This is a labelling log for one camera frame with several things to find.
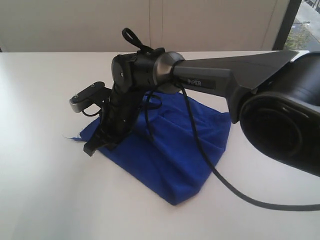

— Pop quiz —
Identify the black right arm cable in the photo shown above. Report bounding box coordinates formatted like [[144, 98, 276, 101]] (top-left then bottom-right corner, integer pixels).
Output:
[[121, 27, 320, 212]]

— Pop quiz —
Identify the black window frame post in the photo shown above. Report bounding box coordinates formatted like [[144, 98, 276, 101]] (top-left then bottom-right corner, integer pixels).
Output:
[[272, 0, 302, 51]]

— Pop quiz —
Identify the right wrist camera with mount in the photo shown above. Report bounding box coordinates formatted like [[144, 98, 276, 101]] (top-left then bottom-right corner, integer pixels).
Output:
[[69, 81, 112, 113]]

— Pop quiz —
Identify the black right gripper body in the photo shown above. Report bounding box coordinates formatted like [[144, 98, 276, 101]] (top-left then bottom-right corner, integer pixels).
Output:
[[99, 84, 145, 147]]

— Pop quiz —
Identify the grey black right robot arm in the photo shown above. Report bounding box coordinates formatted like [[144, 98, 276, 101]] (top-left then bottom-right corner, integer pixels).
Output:
[[84, 49, 320, 176]]

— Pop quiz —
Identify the blue towel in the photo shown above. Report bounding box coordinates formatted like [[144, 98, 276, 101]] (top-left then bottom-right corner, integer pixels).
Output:
[[63, 91, 232, 206]]

